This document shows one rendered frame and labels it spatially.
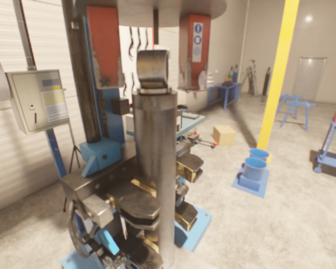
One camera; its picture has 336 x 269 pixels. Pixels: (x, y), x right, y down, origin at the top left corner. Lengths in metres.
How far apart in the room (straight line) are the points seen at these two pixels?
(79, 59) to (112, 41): 0.27
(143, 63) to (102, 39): 0.17
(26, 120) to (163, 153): 0.93
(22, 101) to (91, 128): 0.53
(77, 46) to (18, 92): 0.56
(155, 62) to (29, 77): 0.88
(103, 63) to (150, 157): 0.44
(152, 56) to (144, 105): 0.20
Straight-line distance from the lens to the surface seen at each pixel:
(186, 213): 1.40
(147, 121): 0.71
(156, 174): 0.83
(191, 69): 0.78
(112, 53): 0.70
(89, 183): 0.88
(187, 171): 1.05
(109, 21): 0.71
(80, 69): 0.91
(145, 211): 0.79
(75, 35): 0.92
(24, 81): 1.33
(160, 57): 0.70
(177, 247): 1.68
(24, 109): 1.34
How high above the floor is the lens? 1.59
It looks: 23 degrees down
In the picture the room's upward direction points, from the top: straight up
